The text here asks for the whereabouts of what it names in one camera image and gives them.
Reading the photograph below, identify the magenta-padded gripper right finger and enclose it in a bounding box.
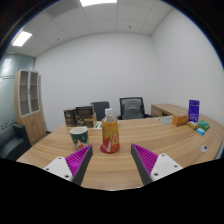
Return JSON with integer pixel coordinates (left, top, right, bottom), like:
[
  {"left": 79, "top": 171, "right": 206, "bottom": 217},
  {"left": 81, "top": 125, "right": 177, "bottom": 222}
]
[{"left": 130, "top": 143, "right": 184, "bottom": 186}]

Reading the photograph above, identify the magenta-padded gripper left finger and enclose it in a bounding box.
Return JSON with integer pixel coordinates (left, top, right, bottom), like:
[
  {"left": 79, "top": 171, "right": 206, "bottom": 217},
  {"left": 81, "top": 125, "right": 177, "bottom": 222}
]
[{"left": 43, "top": 144, "right": 94, "bottom": 186}]

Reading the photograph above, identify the yellow drink bottle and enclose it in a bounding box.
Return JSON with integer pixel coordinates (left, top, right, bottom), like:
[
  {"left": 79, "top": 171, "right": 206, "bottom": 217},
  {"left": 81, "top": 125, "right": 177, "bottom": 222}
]
[{"left": 101, "top": 107, "right": 121, "bottom": 154}]

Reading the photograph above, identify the green printed mug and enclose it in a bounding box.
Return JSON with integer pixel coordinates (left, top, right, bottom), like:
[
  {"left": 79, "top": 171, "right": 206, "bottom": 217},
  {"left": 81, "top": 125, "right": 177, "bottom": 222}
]
[{"left": 69, "top": 126, "right": 90, "bottom": 150}]

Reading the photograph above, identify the orange cardboard box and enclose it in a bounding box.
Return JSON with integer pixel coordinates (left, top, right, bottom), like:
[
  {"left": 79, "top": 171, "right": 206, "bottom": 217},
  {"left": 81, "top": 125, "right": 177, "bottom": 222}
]
[{"left": 171, "top": 113, "right": 190, "bottom": 127}]

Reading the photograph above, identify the tall dark brown box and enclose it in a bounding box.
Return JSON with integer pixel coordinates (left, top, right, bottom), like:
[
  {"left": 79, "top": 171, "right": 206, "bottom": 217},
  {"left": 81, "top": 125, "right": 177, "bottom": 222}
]
[{"left": 63, "top": 108, "right": 77, "bottom": 128}]

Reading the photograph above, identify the wooden glass-door shelf cabinet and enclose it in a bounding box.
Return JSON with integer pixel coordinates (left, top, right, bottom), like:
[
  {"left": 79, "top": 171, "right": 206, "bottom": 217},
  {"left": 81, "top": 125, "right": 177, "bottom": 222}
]
[{"left": 13, "top": 69, "right": 47, "bottom": 146}]

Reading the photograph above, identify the small tan box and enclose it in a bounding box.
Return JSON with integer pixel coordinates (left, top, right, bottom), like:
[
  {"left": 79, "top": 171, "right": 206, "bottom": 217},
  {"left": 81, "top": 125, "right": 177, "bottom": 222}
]
[{"left": 186, "top": 120, "right": 200, "bottom": 130}]

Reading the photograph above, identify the black leather sofa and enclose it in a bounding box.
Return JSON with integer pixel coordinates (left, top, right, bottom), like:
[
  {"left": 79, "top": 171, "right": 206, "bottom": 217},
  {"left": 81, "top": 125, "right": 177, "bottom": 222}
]
[{"left": 0, "top": 122, "right": 33, "bottom": 162}]

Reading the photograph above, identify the wide dark brown box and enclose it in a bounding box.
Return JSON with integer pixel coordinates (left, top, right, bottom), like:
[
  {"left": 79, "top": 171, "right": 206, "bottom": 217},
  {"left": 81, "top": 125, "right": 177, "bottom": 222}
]
[{"left": 74, "top": 105, "right": 98, "bottom": 129}]

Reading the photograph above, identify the wooden side desk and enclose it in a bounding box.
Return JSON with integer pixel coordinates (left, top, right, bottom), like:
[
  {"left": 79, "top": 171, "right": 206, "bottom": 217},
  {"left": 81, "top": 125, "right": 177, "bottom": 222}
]
[{"left": 150, "top": 103, "right": 191, "bottom": 118}]

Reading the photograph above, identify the green flat box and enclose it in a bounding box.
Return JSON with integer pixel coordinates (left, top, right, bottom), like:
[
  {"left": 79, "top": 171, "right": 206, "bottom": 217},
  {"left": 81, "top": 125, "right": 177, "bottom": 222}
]
[{"left": 196, "top": 119, "right": 211, "bottom": 132}]

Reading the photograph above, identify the purple upright box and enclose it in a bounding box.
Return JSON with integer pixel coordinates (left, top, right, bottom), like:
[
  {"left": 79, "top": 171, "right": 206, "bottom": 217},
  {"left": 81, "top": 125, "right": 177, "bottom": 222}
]
[{"left": 188, "top": 99, "right": 201, "bottom": 123}]

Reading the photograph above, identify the black mesh office chair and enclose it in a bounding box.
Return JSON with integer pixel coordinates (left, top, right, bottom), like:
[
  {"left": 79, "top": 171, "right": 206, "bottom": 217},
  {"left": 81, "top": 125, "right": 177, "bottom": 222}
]
[{"left": 117, "top": 96, "right": 152, "bottom": 121}]

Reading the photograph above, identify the square ceiling light panel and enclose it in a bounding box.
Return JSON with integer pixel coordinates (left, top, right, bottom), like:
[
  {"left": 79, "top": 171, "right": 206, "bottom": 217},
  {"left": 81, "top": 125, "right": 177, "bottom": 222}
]
[
  {"left": 11, "top": 30, "right": 33, "bottom": 48},
  {"left": 79, "top": 0, "right": 118, "bottom": 8}
]

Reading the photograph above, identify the ceiling air vent grille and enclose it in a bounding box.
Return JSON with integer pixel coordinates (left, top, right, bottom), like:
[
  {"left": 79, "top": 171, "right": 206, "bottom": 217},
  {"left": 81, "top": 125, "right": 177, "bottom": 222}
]
[{"left": 44, "top": 0, "right": 79, "bottom": 18}]

